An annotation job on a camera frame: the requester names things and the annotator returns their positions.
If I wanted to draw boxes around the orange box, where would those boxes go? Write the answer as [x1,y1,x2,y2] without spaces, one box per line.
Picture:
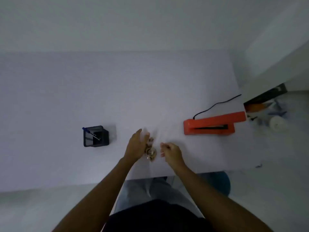
[245,102,270,114]

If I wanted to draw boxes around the white tape roll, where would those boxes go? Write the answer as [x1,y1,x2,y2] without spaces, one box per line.
[269,116,289,132]

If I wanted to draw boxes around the black mesh pen holder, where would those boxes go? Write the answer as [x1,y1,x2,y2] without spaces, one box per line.
[83,125,109,148]

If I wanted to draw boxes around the person's grey trousers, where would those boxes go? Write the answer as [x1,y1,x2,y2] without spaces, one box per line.
[113,177,206,219]

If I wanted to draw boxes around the black power cable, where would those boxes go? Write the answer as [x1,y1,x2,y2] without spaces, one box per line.
[192,94,242,120]

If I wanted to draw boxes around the blue packets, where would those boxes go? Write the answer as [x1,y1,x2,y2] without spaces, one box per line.
[268,99,288,118]

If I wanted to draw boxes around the person's right hand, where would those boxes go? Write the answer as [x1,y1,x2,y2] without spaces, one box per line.
[160,142,186,170]

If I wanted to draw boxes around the black box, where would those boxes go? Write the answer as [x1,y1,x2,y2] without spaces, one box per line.
[244,83,288,107]

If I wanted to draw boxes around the person's black shirt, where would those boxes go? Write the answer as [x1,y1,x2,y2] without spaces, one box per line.
[102,199,215,232]

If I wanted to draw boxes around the person's right forearm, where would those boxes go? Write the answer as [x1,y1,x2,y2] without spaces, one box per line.
[166,163,275,232]

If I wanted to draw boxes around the person's left forearm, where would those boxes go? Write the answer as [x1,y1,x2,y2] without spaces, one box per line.
[52,156,140,232]

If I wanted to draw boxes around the blue pen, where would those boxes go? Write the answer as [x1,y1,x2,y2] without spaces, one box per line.
[82,127,101,140]

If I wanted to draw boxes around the orange heat sealer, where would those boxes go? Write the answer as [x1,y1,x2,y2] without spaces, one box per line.
[183,111,247,136]

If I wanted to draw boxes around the person's left hand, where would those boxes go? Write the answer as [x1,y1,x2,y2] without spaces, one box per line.
[123,129,151,165]

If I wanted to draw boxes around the clear plastic bag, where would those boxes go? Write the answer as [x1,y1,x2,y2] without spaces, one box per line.
[142,129,167,163]

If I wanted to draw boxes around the blue round stool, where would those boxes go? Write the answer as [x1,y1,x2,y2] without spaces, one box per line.
[198,172,231,196]

